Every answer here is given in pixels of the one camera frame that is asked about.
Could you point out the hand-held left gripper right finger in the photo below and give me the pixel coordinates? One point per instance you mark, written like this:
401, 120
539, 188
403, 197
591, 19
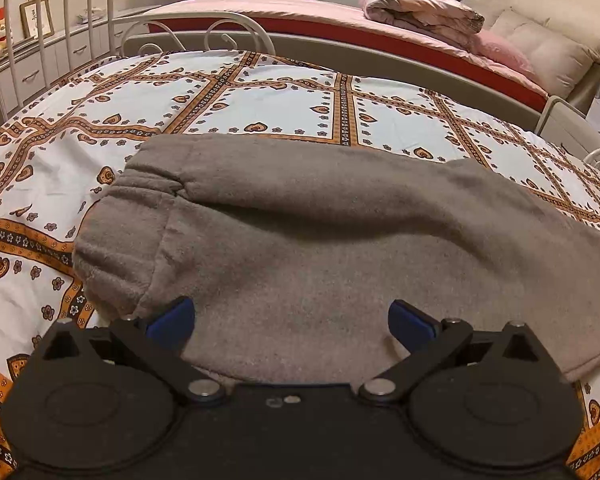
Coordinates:
411, 326

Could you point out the framed calligraphy picture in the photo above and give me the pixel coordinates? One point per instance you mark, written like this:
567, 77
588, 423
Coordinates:
36, 19

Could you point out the pink pillow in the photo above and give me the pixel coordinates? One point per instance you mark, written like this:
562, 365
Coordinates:
502, 52

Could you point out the white drawer cabinet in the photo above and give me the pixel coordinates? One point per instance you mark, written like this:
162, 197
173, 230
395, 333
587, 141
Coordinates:
55, 60

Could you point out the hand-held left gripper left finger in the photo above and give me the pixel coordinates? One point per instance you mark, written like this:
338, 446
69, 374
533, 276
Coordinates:
172, 324

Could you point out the white nightstand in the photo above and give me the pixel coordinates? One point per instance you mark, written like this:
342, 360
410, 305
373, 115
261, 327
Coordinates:
567, 127

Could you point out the yellow plush bear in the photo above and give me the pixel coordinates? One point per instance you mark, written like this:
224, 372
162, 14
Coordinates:
0, 32

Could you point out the orange heart printed bed sheet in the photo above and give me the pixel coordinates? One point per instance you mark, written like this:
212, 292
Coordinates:
260, 100

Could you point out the grey fleece pants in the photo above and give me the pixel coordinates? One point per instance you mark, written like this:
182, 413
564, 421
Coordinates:
305, 240

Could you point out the folded pink quilt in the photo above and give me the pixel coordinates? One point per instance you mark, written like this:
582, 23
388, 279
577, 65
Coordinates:
420, 10

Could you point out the white metal bed frame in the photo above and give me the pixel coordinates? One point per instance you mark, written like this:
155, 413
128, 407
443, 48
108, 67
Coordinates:
110, 0

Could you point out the bed with pink sheet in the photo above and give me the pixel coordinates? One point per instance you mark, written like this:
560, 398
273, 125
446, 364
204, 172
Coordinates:
290, 12

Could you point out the beige pillows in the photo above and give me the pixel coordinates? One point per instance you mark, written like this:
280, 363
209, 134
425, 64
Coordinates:
555, 50

